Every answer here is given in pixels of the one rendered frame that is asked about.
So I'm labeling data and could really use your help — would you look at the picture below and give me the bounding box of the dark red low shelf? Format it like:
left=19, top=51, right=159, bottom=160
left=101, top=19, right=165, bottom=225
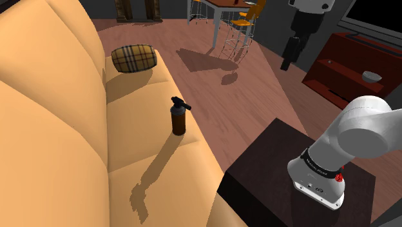
left=301, top=32, right=402, bottom=110

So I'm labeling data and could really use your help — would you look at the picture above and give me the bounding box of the brown bottle with black nozzle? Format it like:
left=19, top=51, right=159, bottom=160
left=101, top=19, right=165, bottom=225
left=170, top=96, right=193, bottom=137

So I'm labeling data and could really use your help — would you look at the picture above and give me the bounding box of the plaid cushion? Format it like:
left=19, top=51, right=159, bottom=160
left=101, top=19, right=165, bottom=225
left=111, top=44, right=157, bottom=74

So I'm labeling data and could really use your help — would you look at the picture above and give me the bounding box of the television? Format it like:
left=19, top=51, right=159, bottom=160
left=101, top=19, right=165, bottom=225
left=337, top=0, right=402, bottom=48

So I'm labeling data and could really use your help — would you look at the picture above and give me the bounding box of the yellow wire-legged stool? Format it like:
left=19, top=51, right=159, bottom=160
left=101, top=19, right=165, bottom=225
left=189, top=0, right=209, bottom=25
left=218, top=0, right=268, bottom=63

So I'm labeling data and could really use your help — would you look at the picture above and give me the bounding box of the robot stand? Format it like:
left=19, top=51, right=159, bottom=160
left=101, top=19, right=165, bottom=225
left=217, top=117, right=377, bottom=227

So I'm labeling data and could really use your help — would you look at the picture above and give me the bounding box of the dark wooden cabinet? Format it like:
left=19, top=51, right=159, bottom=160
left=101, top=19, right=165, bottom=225
left=114, top=0, right=164, bottom=23

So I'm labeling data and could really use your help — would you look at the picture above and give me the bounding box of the brown table with white legs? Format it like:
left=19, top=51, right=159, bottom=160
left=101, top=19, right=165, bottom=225
left=187, top=0, right=263, bottom=49

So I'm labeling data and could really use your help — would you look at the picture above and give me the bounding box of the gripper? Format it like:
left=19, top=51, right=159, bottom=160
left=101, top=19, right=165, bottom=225
left=280, top=10, right=325, bottom=72

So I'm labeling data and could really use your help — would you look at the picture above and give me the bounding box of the orange sofa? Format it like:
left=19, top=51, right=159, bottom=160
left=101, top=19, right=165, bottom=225
left=0, top=0, right=249, bottom=227

